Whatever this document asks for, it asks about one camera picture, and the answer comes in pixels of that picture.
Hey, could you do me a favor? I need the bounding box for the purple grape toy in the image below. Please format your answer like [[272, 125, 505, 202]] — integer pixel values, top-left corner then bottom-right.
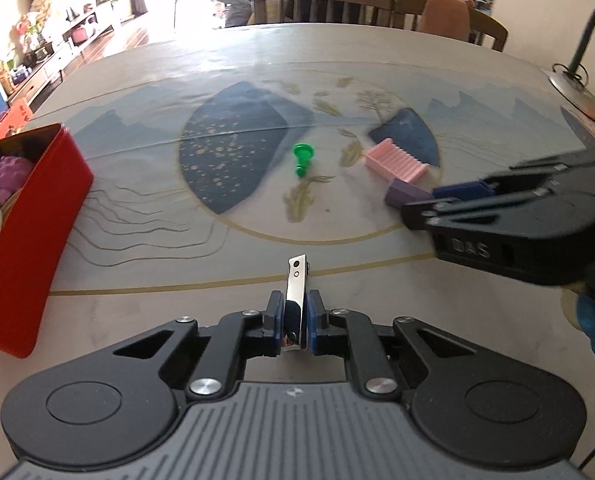
[[0, 155, 34, 207]]

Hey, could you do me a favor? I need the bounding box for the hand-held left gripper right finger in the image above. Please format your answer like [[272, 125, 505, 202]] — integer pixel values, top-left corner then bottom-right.
[[307, 290, 478, 400]]

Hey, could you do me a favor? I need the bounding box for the white wooden tv stand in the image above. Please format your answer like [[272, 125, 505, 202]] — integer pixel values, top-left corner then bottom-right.
[[6, 0, 124, 108]]

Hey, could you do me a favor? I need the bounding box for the pink ribbed soap dish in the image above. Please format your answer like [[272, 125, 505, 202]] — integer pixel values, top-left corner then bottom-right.
[[364, 138, 429, 183]]

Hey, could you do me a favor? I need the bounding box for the pink cloth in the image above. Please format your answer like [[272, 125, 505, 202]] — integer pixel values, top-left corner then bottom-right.
[[416, 0, 474, 42]]

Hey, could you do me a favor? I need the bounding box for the green plastic pawn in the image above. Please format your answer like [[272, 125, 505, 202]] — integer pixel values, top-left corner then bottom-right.
[[292, 143, 317, 180]]

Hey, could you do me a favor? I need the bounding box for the silver nail clipper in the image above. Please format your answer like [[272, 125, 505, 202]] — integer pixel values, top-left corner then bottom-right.
[[281, 253, 312, 354]]

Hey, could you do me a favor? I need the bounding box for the purple block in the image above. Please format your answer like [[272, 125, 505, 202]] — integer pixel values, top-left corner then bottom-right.
[[384, 178, 434, 209]]

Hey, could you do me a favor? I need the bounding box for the red gift box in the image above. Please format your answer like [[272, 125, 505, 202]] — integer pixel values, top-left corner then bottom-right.
[[0, 97, 34, 144]]

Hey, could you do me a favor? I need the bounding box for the black desk lamp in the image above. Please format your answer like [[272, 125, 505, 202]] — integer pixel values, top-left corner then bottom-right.
[[546, 0, 595, 122]]

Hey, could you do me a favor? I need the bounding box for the red flower arrangement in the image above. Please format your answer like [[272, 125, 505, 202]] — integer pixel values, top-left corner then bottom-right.
[[8, 14, 41, 47]]

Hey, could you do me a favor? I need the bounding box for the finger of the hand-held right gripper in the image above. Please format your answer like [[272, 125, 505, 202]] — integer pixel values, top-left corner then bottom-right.
[[402, 187, 558, 234], [432, 147, 595, 202]]

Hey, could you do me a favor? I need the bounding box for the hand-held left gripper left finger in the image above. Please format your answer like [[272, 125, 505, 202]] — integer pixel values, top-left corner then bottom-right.
[[113, 291, 284, 400]]

